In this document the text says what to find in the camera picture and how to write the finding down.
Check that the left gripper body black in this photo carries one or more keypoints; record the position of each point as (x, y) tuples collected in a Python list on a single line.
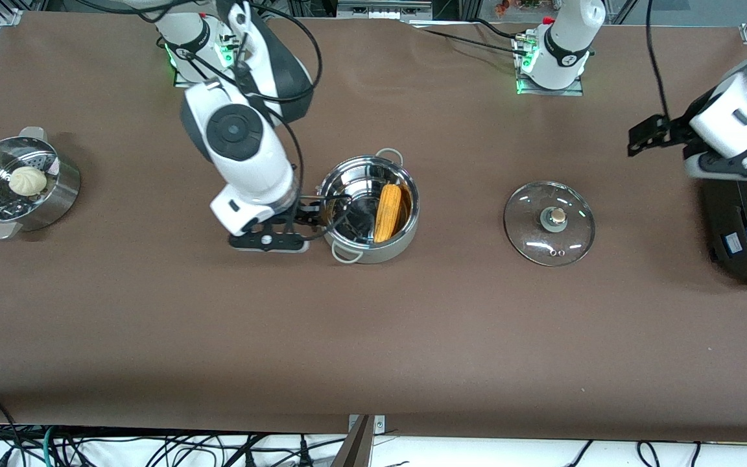
[(677, 133)]

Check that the yellow corn cob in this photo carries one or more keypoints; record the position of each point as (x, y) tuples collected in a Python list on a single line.
[(388, 214)]

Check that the glass pot lid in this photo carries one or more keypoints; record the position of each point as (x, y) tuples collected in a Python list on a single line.
[(542, 243)]

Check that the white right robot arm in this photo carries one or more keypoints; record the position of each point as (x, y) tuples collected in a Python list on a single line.
[(250, 168)]

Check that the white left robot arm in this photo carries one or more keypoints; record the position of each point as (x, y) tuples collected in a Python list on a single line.
[(736, 110)]

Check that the steel cooking pot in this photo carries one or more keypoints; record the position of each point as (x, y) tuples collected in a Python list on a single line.
[(380, 254)]

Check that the steel steamer pot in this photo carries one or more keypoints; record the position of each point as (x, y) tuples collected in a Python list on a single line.
[(56, 201)]

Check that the grey metal box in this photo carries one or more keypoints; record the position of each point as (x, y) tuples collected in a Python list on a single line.
[(383, 8)]

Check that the white steamed bun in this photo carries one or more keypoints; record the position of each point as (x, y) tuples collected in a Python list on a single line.
[(27, 181)]

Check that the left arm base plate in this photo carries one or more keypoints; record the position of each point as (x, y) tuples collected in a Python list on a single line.
[(542, 92)]

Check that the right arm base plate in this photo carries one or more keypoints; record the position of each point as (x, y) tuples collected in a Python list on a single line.
[(185, 82)]

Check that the metal bracket plate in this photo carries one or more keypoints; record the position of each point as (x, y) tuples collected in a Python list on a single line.
[(380, 423)]

